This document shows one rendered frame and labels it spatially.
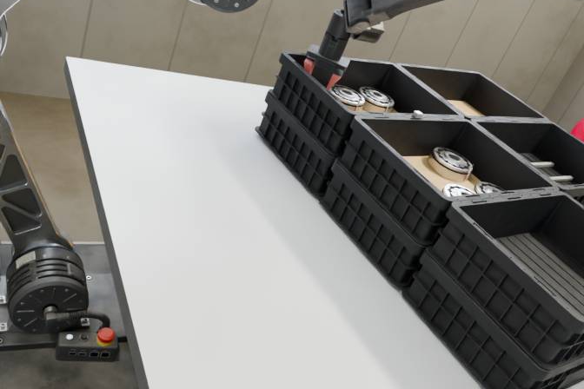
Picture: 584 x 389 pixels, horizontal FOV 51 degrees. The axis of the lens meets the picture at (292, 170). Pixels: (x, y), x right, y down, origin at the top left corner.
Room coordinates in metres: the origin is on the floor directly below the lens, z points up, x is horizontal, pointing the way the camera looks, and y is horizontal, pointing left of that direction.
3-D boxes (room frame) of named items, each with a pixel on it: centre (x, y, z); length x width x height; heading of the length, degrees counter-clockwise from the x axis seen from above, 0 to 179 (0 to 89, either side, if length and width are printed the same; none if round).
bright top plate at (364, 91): (1.58, -0.14, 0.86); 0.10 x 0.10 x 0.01
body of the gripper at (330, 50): (1.43, 0.02, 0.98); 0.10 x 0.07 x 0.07; 88
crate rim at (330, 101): (1.46, -0.11, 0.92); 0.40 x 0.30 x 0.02; 134
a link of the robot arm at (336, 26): (1.43, 0.02, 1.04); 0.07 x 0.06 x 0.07; 124
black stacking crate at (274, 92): (1.46, -0.11, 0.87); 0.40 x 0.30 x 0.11; 134
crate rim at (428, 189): (1.24, -0.32, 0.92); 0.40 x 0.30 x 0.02; 134
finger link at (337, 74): (1.43, 0.01, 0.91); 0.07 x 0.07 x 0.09; 88
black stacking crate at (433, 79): (1.73, -0.40, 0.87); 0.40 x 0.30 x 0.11; 134
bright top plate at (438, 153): (1.37, -0.35, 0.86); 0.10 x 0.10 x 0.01
